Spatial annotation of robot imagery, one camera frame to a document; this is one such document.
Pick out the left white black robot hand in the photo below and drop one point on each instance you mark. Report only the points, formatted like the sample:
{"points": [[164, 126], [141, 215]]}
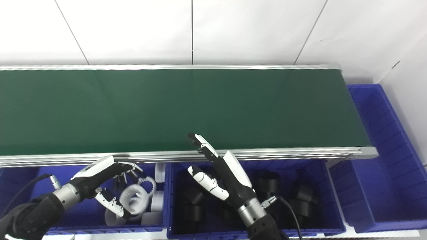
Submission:
{"points": [[96, 176]]}

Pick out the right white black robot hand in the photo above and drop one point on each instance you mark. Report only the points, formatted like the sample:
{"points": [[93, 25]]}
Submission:
{"points": [[230, 180]]}

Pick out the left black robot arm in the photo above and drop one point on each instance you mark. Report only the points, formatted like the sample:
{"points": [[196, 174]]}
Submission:
{"points": [[33, 216]]}

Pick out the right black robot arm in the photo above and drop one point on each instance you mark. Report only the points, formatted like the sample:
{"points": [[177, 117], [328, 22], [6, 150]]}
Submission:
{"points": [[262, 223]]}

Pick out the green conveyor belt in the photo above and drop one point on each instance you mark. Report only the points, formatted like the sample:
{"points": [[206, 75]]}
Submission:
{"points": [[183, 110], [267, 154]]}

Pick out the blue bin with white parts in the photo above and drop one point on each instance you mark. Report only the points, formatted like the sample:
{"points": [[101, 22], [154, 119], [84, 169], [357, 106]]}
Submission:
{"points": [[20, 180]]}

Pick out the blue bin with black parts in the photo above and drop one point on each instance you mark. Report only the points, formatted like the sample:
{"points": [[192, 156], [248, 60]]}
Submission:
{"points": [[320, 200]]}

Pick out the large empty blue bin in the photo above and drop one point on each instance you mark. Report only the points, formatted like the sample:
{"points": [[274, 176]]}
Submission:
{"points": [[377, 186]]}

